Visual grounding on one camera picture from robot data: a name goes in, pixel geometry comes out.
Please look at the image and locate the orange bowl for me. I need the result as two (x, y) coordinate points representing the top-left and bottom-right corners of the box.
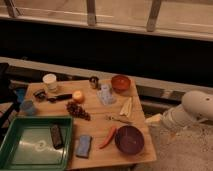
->
(111, 75), (131, 93)

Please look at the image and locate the small metal cup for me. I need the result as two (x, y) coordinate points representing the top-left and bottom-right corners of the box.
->
(89, 76), (99, 89)

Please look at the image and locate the white paper cup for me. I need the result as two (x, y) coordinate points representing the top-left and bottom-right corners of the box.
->
(42, 74), (57, 92)

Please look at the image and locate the blue sponge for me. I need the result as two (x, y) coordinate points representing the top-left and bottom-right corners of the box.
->
(75, 135), (92, 158)

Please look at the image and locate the dark brown block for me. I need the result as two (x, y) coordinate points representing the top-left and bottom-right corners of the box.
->
(50, 124), (63, 149)

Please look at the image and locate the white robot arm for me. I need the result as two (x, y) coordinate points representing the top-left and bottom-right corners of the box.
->
(145, 91), (213, 132)

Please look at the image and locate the blue cup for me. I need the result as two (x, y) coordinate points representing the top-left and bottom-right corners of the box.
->
(20, 100), (36, 116)

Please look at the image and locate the purple bowl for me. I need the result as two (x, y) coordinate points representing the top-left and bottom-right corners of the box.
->
(115, 125), (144, 155)

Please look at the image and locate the orange fruit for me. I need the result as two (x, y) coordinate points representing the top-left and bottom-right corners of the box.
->
(72, 90), (84, 103)

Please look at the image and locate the green plastic tray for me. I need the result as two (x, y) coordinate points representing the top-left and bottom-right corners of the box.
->
(0, 117), (73, 171)

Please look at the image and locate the yellow banana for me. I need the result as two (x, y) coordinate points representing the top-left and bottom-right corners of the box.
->
(120, 97), (132, 118)

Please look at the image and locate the dark small object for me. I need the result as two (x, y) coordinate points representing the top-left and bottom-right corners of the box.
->
(33, 89), (46, 101)

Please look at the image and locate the clear plastic bottle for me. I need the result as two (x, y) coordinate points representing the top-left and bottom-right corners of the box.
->
(97, 84), (116, 105)

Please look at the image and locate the dark grape bunch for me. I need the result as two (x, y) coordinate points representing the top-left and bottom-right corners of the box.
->
(66, 101), (91, 121)

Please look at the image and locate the black handled tool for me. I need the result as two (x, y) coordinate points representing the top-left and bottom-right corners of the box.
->
(47, 94), (72, 103)

